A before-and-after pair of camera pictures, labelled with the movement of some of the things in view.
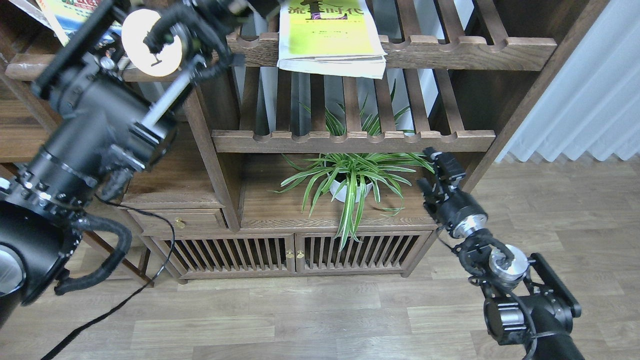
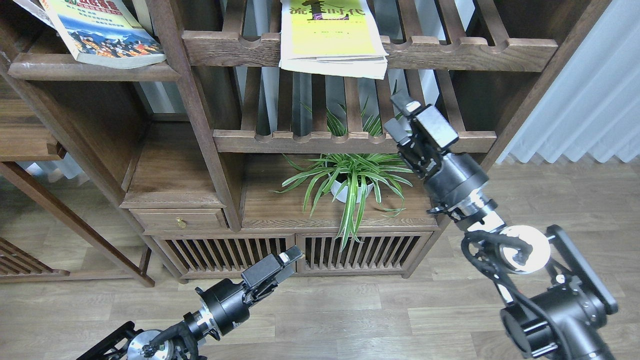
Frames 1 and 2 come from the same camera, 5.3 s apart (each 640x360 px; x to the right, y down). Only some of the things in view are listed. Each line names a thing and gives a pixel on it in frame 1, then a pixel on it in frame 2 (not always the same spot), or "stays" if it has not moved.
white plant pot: [341, 195] stays
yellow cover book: [337, 36] stays
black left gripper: [266, 8] to [223, 303]
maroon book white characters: [32, 8] stays
